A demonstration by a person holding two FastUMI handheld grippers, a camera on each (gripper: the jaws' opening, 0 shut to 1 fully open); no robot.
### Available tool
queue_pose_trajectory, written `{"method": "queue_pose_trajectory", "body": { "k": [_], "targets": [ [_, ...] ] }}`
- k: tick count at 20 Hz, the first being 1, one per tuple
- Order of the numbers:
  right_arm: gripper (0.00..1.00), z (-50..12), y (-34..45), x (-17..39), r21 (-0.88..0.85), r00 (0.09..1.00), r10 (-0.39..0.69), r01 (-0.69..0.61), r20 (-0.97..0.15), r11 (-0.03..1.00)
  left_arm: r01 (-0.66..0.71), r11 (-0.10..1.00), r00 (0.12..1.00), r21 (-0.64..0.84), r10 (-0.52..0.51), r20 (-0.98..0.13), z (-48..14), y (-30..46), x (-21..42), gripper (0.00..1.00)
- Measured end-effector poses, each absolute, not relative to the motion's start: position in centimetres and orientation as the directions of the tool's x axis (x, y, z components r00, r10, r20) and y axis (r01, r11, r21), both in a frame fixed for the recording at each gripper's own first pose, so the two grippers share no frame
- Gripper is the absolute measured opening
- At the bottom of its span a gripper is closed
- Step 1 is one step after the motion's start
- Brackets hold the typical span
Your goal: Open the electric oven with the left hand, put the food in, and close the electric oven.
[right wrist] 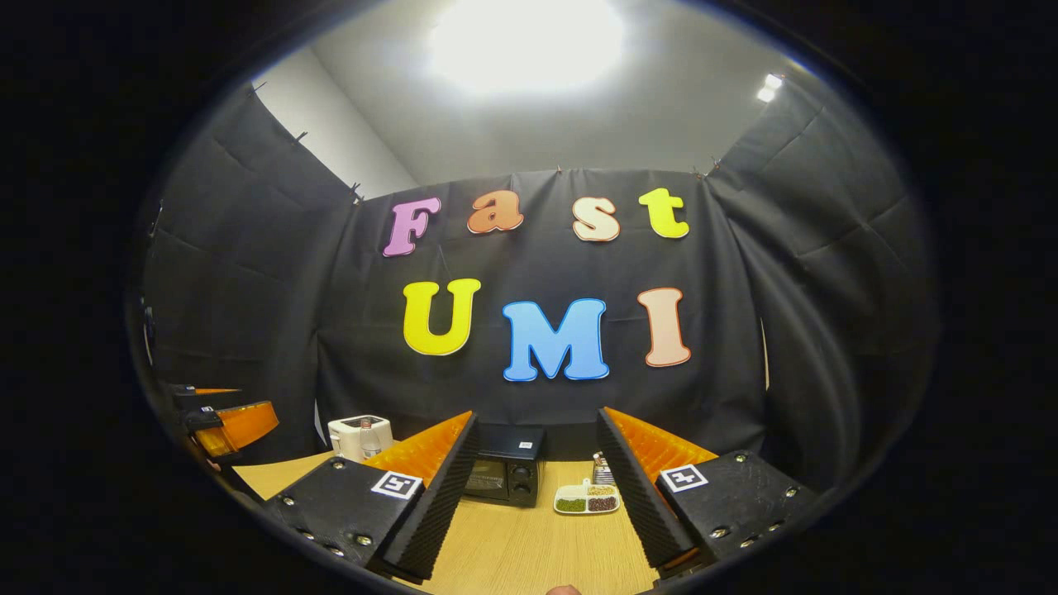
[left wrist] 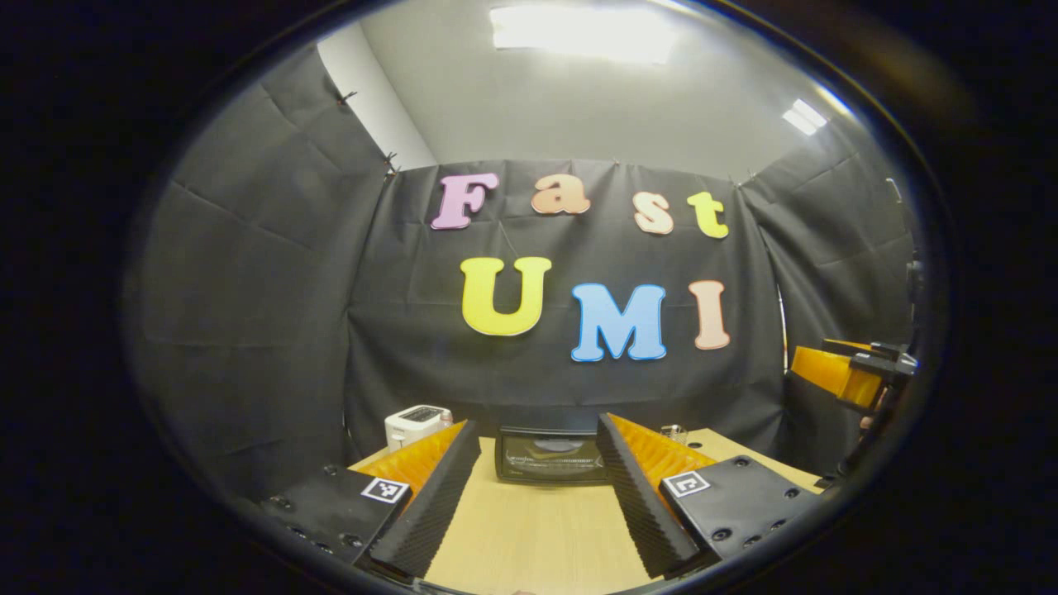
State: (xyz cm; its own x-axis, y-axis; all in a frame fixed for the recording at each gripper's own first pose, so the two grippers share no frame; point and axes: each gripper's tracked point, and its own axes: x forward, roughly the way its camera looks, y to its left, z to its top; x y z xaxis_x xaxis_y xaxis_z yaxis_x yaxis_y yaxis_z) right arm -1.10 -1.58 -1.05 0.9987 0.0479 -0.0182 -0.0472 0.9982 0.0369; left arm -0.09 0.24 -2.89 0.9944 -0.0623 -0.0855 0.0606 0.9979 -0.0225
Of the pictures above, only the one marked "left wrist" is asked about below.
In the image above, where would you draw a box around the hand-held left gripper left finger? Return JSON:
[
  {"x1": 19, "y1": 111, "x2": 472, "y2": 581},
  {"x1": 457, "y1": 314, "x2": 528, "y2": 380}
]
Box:
[{"x1": 260, "y1": 420, "x2": 482, "y2": 579}]

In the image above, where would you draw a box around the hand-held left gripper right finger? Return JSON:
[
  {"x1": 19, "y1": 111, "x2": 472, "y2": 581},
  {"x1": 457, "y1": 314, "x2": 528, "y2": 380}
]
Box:
[{"x1": 597, "y1": 412, "x2": 823, "y2": 579}]

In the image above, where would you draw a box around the black electric oven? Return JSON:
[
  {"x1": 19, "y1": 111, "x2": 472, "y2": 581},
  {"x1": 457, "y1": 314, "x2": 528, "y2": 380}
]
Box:
[{"x1": 494, "y1": 426, "x2": 614, "y2": 485}]

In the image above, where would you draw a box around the white toaster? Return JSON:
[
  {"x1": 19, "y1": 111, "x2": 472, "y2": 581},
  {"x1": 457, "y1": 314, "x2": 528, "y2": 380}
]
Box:
[{"x1": 384, "y1": 404, "x2": 455, "y2": 452}]

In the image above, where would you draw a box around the small ceiling light panel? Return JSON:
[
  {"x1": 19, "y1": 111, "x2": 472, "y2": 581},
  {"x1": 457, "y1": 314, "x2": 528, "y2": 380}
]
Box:
[{"x1": 781, "y1": 98, "x2": 828, "y2": 136}]

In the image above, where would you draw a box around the black backdrop cloth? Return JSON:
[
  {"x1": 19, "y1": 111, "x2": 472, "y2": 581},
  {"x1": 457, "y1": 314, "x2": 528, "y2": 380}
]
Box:
[{"x1": 124, "y1": 43, "x2": 925, "y2": 501}]

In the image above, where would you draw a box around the large ceiling light panel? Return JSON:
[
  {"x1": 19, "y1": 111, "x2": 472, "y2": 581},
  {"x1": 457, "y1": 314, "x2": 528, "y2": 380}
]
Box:
[{"x1": 488, "y1": 4, "x2": 675, "y2": 66}]

